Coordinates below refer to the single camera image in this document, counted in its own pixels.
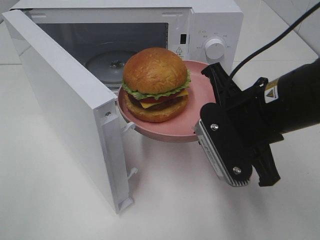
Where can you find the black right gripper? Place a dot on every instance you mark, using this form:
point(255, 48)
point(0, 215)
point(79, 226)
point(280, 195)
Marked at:
point(244, 110)

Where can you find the pink round plate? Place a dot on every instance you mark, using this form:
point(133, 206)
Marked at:
point(181, 128)

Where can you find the burger with lettuce and cheese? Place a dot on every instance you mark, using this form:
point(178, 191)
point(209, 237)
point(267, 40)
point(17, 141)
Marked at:
point(155, 83)

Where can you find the white microwave door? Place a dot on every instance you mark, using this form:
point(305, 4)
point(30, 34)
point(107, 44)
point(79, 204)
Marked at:
point(80, 109)

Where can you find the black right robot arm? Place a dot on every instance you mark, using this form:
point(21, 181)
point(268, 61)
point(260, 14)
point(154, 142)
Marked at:
point(292, 101)

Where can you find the upper white power knob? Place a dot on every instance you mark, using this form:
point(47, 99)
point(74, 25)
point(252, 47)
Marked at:
point(214, 48)

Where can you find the white warning label sticker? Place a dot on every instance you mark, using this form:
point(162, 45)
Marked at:
point(179, 49)

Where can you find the white microwave oven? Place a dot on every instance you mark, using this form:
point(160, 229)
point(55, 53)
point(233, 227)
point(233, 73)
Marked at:
point(86, 28)

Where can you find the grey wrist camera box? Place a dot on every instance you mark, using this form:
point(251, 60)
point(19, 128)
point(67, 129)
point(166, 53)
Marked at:
point(222, 146)

